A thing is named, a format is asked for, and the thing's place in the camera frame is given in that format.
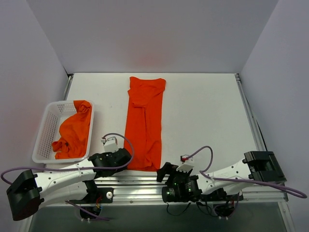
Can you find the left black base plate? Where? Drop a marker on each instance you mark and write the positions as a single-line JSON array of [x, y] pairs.
[[99, 195]]

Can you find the right aluminium side rail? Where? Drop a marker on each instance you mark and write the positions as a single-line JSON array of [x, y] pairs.
[[255, 128]]

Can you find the orange t-shirt in basket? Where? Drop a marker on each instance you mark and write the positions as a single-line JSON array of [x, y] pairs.
[[74, 133]]

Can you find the orange t-shirt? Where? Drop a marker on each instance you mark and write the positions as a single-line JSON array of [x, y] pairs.
[[144, 123], [74, 133]]

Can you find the left aluminium side rail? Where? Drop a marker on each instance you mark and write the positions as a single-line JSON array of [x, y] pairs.
[[68, 85]]

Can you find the white plastic basket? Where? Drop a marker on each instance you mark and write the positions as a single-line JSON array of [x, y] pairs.
[[54, 115]]

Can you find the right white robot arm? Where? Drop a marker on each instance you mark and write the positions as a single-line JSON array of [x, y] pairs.
[[222, 185]]

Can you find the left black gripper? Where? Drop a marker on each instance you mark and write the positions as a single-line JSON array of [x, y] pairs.
[[124, 157]]

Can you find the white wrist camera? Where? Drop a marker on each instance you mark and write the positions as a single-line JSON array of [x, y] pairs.
[[110, 144], [187, 164]]

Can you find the aluminium front rail frame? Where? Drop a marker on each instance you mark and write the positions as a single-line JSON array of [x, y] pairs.
[[127, 189]]

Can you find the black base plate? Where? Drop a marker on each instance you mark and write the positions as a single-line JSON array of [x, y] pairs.
[[99, 195], [220, 195]]

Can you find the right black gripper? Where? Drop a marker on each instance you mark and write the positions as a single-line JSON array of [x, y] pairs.
[[169, 172]]

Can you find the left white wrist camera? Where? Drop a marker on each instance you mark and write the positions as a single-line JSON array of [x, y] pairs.
[[110, 144]]

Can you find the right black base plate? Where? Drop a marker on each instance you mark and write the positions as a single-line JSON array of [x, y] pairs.
[[220, 195]]

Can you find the aluminium side rail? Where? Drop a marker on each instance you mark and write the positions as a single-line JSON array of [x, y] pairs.
[[68, 85], [255, 128]]

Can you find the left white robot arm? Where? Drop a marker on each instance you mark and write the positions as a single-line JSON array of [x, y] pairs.
[[32, 191]]

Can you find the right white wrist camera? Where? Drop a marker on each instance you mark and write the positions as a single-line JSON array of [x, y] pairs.
[[187, 164]]

